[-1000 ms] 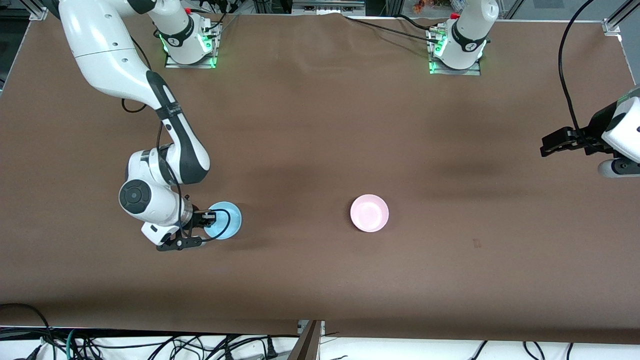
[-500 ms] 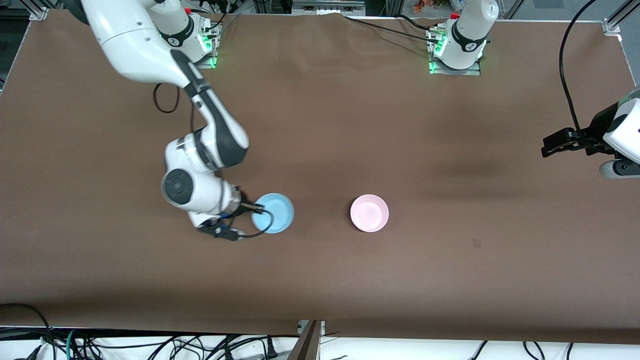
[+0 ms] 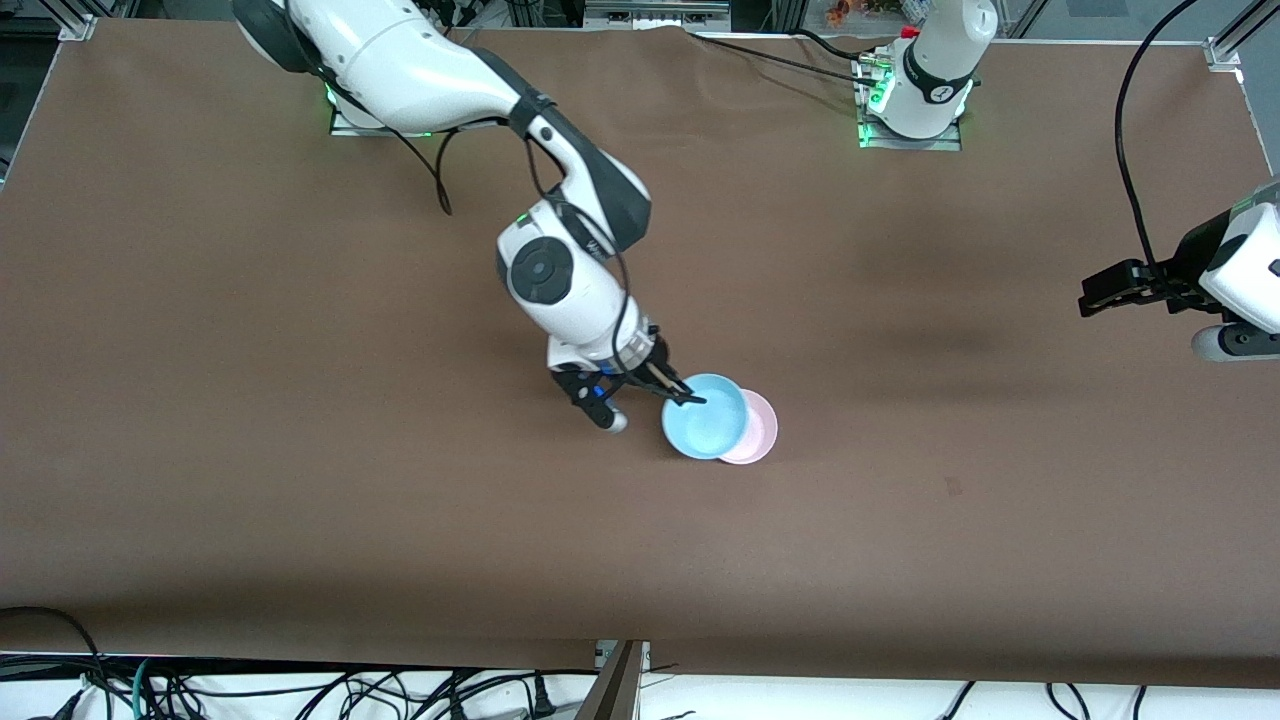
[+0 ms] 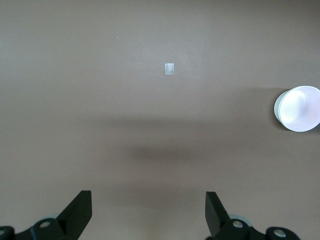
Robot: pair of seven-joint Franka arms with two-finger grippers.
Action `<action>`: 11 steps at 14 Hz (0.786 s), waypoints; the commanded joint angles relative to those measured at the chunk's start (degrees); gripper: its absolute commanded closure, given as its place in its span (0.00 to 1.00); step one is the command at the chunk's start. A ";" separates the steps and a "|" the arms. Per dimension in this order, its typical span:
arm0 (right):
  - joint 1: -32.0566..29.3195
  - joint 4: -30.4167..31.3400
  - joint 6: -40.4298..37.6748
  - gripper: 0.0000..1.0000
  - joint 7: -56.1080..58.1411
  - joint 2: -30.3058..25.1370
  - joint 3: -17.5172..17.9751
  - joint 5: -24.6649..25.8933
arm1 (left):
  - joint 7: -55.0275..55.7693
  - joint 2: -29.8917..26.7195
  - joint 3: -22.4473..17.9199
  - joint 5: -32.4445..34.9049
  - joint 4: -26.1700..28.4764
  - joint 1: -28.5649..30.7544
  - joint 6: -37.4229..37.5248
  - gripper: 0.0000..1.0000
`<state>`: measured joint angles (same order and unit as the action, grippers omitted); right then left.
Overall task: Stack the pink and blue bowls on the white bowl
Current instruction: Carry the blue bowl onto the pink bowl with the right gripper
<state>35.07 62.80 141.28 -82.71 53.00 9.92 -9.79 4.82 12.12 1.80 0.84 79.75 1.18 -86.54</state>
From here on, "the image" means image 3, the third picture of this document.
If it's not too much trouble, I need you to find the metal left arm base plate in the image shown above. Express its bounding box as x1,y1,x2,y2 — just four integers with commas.
857,55,964,152

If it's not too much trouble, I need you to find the blue bowl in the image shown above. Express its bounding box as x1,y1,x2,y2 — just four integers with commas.
661,373,750,461

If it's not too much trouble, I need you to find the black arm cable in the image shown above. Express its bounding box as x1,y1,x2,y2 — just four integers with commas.
300,40,661,393
1114,0,1231,313

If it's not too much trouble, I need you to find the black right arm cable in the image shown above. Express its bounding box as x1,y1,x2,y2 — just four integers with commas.
300,40,661,393

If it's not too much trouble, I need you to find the aluminium frame corner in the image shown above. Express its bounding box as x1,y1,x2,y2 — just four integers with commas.
1204,0,1280,73

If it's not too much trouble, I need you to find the black cable across table cover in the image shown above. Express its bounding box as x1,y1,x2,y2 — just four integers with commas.
685,30,883,83

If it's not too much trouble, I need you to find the thick black floor cable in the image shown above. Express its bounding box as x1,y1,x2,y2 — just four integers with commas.
0,604,106,701

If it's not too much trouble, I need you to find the aluminium profile post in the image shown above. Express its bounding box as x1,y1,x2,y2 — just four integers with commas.
574,640,652,720

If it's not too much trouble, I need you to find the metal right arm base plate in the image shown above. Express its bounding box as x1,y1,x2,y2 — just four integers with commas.
329,85,441,138

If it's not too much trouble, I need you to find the brown table cover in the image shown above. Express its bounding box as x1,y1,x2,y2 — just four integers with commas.
0,20,1280,691

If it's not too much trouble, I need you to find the grey power strip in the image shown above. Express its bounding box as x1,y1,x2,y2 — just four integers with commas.
584,0,732,31

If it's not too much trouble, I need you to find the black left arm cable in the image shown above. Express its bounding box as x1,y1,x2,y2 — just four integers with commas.
1114,0,1231,313

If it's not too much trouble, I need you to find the pink bowl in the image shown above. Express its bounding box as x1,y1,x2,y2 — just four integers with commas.
718,389,779,466

